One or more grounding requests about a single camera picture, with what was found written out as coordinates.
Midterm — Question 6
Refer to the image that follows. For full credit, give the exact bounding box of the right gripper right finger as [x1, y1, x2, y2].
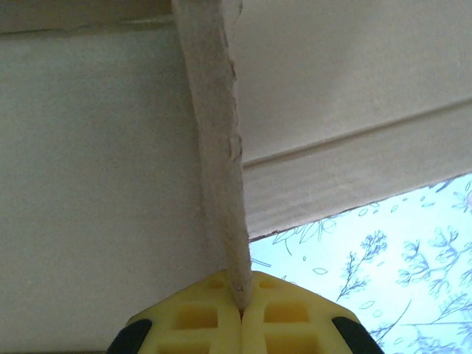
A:
[241, 271, 388, 354]

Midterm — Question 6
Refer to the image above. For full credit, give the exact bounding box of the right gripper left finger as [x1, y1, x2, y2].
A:
[106, 268, 244, 354]

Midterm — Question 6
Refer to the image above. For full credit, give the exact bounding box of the brown cardboard box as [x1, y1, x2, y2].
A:
[0, 0, 472, 354]

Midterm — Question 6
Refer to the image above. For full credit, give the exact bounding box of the floral table cover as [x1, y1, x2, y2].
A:
[249, 173, 472, 354]

